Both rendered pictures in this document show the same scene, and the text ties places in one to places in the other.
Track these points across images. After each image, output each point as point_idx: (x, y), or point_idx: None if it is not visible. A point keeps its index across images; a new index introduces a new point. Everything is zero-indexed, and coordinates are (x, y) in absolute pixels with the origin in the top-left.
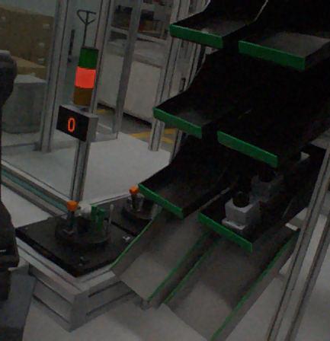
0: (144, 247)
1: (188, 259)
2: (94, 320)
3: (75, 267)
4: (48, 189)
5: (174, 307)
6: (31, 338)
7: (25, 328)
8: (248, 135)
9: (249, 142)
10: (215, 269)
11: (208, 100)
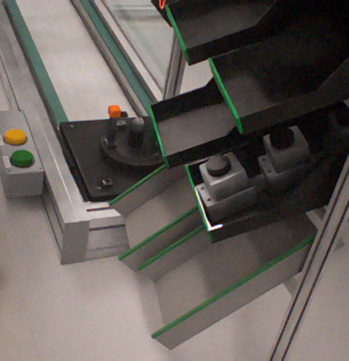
0: (164, 189)
1: (185, 222)
2: (101, 259)
3: (89, 189)
4: (145, 79)
5: (157, 277)
6: (15, 257)
7: (17, 243)
8: (256, 72)
9: (246, 85)
10: (221, 246)
11: (252, 5)
